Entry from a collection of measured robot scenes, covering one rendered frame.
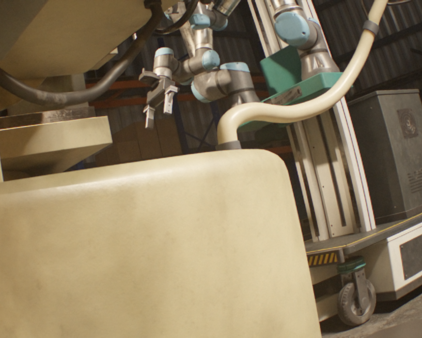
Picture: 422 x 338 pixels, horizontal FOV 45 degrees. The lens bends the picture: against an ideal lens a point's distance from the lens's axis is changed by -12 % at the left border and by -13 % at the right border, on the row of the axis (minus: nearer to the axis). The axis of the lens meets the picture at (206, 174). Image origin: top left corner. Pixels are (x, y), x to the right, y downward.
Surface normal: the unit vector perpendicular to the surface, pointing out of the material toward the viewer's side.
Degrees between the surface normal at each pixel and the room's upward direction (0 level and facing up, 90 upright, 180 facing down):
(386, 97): 90
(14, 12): 180
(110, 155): 90
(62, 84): 90
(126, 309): 90
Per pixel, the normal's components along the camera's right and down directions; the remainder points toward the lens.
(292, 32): -0.44, 0.17
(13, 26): 0.23, 0.97
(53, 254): 0.61, -0.22
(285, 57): -0.84, 0.16
